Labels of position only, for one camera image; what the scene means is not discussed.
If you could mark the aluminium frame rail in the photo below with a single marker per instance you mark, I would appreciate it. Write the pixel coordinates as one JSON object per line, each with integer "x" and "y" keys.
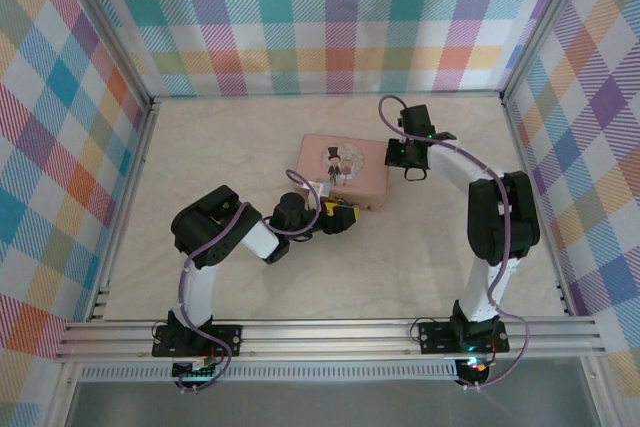
{"x": 132, "y": 187}
{"x": 325, "y": 95}
{"x": 520, "y": 147}

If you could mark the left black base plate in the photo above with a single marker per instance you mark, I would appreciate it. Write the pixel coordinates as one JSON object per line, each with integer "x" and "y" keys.
{"x": 227, "y": 339}

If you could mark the aluminium frame post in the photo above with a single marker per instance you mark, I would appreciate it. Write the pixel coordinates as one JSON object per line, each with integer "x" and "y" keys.
{"x": 100, "y": 22}
{"x": 542, "y": 22}

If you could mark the long aluminium base rail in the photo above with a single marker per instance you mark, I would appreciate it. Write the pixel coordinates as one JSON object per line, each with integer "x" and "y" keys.
{"x": 325, "y": 337}

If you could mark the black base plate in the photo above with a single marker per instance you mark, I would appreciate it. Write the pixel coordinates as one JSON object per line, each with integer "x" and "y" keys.
{"x": 227, "y": 339}
{"x": 435, "y": 337}

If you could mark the left green circuit board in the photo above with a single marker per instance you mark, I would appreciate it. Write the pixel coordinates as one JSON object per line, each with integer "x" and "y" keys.
{"x": 192, "y": 369}

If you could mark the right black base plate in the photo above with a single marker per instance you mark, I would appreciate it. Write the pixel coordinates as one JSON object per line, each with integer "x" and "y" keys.
{"x": 435, "y": 337}

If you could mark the green circuit board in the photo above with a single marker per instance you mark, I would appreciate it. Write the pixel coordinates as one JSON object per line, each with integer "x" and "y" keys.
{"x": 475, "y": 367}
{"x": 192, "y": 369}

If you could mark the right green circuit board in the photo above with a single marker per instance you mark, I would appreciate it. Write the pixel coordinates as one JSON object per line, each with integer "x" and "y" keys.
{"x": 475, "y": 367}

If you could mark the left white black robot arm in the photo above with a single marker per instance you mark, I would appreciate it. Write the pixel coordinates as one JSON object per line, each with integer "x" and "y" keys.
{"x": 197, "y": 292}

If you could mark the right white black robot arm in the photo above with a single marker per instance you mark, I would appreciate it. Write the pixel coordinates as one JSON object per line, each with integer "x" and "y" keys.
{"x": 480, "y": 292}

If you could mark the pink cartoon tin box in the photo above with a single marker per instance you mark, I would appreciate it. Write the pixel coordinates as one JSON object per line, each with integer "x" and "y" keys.
{"x": 360, "y": 167}

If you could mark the grey metal shelf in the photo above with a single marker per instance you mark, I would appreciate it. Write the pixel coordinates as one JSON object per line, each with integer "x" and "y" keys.
{"x": 325, "y": 404}

